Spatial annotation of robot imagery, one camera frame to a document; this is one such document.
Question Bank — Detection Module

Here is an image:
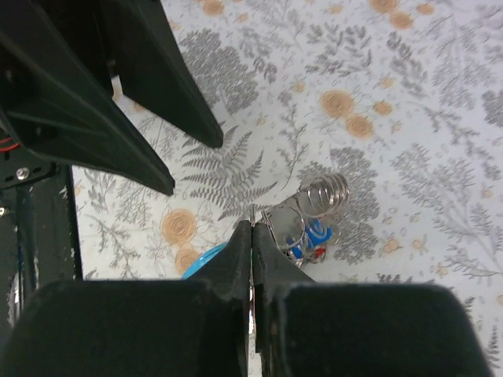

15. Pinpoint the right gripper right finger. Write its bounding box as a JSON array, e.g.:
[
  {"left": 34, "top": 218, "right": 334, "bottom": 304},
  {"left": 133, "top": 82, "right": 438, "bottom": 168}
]
[{"left": 253, "top": 224, "right": 491, "bottom": 376}]

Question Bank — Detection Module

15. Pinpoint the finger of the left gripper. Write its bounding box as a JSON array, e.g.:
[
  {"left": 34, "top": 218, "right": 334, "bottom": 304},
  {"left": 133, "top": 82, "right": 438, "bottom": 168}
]
[
  {"left": 1, "top": 1, "right": 174, "bottom": 196},
  {"left": 50, "top": 1, "right": 223, "bottom": 148}
]

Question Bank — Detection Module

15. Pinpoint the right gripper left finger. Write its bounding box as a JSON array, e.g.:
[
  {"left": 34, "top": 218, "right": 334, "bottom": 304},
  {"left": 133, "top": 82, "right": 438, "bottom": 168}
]
[{"left": 1, "top": 221, "right": 252, "bottom": 376}]

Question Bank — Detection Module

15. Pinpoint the bunch of coloured key tags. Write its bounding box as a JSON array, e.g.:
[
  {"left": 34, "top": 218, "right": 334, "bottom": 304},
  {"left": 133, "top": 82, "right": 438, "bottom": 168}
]
[{"left": 181, "top": 172, "right": 351, "bottom": 282}]

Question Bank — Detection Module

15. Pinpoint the floral patterned mat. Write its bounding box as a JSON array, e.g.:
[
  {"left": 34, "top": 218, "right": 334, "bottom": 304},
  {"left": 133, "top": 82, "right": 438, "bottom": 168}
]
[{"left": 73, "top": 1, "right": 502, "bottom": 375}]

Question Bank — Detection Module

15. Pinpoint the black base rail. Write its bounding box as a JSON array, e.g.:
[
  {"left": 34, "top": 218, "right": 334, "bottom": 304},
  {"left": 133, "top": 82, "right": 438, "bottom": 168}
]
[{"left": 1, "top": 131, "right": 83, "bottom": 337}]

